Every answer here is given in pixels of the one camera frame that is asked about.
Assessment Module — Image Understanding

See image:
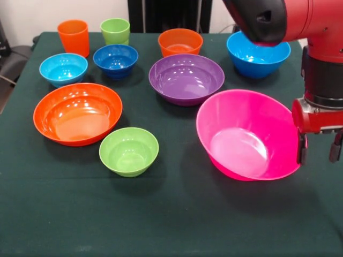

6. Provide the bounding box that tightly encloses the small deep orange bowl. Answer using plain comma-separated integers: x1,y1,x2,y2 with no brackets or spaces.
158,28,204,58

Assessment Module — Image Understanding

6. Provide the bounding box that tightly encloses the grey wheeled floor base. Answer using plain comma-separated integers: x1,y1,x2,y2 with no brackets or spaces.
0,45,34,81

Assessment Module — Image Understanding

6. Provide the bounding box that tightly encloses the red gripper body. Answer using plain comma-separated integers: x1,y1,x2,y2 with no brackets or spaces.
291,97,343,134

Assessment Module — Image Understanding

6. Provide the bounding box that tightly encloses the small light blue bowl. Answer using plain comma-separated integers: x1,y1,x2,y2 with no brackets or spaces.
39,52,88,88

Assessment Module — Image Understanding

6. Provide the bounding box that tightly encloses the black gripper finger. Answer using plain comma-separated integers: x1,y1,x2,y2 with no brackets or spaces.
329,132,343,163
296,132,308,165

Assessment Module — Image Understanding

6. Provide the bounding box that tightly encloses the purple bowl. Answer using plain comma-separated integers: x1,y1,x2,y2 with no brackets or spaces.
148,53,225,107

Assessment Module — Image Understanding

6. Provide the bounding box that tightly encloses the orange cup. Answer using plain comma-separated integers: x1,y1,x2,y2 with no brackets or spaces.
57,19,90,58

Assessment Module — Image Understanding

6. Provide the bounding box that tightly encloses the dark green tablecloth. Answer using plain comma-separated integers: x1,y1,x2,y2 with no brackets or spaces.
0,32,343,257

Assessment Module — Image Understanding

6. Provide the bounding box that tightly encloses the green cup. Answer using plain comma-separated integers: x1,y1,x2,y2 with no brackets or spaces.
100,18,131,46

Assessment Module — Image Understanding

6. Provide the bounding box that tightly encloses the medium blue bowl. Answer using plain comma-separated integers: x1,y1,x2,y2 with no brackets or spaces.
226,31,291,79

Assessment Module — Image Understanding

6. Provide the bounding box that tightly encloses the small dark blue bowl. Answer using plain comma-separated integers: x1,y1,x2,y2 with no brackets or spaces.
93,44,139,80

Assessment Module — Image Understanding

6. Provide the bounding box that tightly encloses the wide orange bowl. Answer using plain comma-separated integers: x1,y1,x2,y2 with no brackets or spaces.
33,82,124,147

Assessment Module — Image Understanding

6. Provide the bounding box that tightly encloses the small green bowl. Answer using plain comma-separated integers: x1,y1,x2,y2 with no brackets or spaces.
99,127,160,178

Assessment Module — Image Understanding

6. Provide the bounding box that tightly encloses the large pink bowl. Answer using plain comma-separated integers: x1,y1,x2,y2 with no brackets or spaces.
196,89,301,182

